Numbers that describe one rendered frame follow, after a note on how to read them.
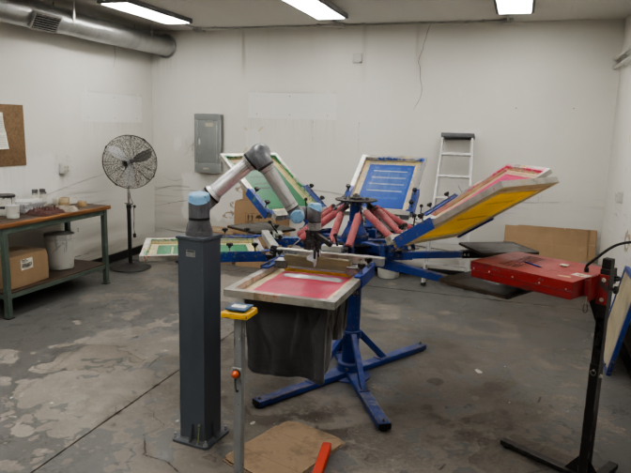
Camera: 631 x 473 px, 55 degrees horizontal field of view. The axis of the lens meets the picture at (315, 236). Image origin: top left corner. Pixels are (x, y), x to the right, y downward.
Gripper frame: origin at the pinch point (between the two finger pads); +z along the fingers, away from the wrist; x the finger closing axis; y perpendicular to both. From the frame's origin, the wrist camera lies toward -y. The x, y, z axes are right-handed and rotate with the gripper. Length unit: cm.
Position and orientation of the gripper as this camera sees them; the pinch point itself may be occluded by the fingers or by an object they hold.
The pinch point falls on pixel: (316, 264)
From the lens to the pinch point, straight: 349.9
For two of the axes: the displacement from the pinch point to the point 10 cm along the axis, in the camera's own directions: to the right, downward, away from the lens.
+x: -3.2, 1.6, -9.3
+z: -0.3, 9.8, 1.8
